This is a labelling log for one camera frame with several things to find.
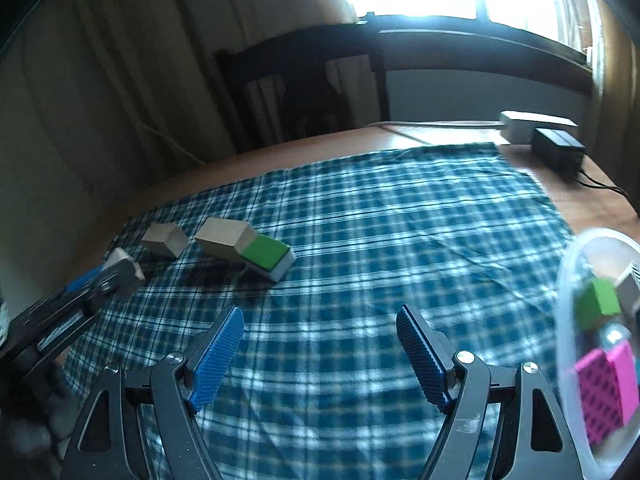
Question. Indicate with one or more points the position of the small tan wooden block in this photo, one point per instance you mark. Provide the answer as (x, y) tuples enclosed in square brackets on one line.
[(162, 240)]

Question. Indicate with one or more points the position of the clear plastic container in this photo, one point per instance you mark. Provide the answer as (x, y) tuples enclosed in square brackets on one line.
[(567, 310)]

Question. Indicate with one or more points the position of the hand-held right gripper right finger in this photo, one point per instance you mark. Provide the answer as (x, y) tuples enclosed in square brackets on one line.
[(425, 355)]

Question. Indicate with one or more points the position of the white power adapter box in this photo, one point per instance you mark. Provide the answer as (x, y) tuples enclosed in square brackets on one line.
[(525, 125)]

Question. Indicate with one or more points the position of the beige wooden cube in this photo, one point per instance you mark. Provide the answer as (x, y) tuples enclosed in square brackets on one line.
[(125, 270)]

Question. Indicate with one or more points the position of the beige curtain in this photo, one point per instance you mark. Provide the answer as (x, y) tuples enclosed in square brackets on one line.
[(200, 20)]

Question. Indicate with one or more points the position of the person's left hand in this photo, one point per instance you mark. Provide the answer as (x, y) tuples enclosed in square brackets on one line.
[(35, 425)]

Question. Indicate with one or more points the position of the green and white block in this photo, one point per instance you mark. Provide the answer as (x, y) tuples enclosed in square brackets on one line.
[(265, 255)]

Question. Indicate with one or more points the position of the large magenta block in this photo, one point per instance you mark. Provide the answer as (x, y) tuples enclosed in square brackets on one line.
[(600, 395)]

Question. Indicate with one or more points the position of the blue checked cloth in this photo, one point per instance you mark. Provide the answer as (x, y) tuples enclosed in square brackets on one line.
[(375, 240)]

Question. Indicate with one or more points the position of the green cube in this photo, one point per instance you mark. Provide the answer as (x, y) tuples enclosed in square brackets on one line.
[(597, 304)]

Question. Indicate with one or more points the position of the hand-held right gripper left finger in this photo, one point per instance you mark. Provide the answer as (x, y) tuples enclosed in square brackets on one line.
[(215, 360)]

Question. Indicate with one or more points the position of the long tan wooden block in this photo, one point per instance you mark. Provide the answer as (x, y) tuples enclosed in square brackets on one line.
[(222, 237)]

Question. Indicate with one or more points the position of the dark wooden chair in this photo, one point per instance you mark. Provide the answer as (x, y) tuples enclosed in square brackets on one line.
[(300, 50)]

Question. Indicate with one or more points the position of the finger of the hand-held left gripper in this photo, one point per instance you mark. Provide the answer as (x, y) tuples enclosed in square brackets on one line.
[(85, 279), (95, 296)]

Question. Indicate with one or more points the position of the brown curtain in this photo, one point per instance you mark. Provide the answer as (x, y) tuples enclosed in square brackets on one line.
[(617, 110)]

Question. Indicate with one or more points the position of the black power adapter box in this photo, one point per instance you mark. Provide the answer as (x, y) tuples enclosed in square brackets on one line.
[(557, 152)]

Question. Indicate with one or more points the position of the dark wooden window sill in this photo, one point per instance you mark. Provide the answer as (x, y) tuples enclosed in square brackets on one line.
[(500, 45)]

